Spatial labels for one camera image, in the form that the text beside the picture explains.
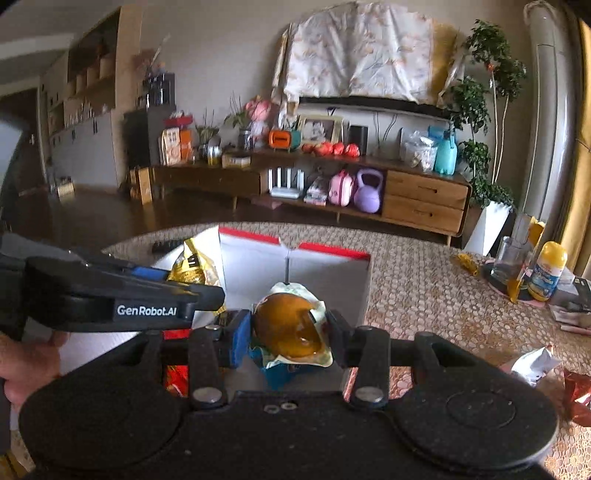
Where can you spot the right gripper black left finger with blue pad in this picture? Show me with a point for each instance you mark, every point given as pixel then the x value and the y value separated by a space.
pixel 219 346

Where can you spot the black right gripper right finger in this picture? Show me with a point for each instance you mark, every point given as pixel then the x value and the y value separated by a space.
pixel 368 349

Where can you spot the orange jelly cup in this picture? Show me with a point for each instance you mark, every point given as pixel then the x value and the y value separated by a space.
pixel 290 327

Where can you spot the yellow black snack bag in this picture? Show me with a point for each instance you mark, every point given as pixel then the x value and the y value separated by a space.
pixel 192 266

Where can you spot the red white cardboard box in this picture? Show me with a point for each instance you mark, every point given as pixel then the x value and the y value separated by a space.
pixel 248 265

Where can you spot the white snack bag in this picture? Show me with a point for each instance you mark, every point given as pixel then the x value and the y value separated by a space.
pixel 535 365

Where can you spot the brown foil snack bag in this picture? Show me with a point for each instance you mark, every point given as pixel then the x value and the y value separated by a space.
pixel 577 398

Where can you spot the blue snack packet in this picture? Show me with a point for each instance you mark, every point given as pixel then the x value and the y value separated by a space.
pixel 282 377

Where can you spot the person's left hand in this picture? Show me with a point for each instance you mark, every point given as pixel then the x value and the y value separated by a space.
pixel 27 367

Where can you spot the purple kettlebell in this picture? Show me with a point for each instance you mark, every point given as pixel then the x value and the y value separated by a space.
pixel 369 185

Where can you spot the wooden tv cabinet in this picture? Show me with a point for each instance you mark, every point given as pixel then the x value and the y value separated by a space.
pixel 410 197

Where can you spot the pink toy backpack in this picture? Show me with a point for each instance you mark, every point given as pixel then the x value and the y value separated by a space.
pixel 341 189

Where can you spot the clear drinking glass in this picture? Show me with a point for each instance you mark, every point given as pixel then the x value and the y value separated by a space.
pixel 510 258

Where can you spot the white router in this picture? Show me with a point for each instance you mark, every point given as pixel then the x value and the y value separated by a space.
pixel 285 183

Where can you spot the teal spray bottle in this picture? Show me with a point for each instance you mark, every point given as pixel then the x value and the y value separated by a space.
pixel 447 149

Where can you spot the clear plastic bag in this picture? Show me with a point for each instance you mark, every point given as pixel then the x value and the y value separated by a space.
pixel 418 149

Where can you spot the yellow lid supplement bottle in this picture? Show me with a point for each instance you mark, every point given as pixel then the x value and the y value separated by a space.
pixel 547 271

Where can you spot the stack of books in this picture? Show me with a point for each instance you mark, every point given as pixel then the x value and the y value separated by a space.
pixel 570 307

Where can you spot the black speaker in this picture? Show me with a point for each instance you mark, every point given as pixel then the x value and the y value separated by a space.
pixel 358 135

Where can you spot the orange retro radio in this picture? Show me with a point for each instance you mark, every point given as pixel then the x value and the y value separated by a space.
pixel 280 139

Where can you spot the green potted tree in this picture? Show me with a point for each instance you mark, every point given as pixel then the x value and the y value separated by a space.
pixel 482 105

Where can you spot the framed photo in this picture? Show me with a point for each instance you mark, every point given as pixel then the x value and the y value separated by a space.
pixel 318 129

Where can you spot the black coffee machine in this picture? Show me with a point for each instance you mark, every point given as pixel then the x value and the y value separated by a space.
pixel 159 90

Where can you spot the yellow curtain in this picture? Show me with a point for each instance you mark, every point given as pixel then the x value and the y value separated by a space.
pixel 575 218

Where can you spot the pink flower doll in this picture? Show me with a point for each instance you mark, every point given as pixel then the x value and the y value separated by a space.
pixel 258 110

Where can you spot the white standing air conditioner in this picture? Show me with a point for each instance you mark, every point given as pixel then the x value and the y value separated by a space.
pixel 556 52

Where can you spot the cloth covered television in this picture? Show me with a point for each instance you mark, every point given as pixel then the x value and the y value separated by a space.
pixel 370 50

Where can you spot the wooden wall shelf unit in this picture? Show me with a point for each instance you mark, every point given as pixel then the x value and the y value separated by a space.
pixel 86 93

